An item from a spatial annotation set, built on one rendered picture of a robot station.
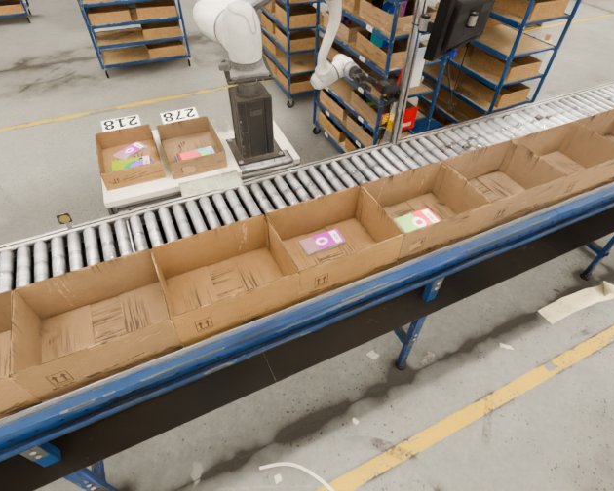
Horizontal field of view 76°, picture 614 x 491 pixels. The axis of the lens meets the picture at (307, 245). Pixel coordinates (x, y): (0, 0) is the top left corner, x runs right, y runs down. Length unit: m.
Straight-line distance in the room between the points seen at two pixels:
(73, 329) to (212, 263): 0.48
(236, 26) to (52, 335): 1.37
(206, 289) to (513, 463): 1.61
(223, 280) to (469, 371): 1.47
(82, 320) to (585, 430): 2.27
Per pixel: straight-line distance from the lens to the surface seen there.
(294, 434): 2.07
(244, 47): 1.93
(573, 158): 2.34
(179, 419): 1.49
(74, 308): 1.50
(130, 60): 5.26
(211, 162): 2.09
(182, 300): 1.38
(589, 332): 2.84
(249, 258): 1.45
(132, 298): 1.44
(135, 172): 2.10
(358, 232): 1.55
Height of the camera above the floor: 1.98
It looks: 47 degrees down
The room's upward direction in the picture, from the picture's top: 1 degrees clockwise
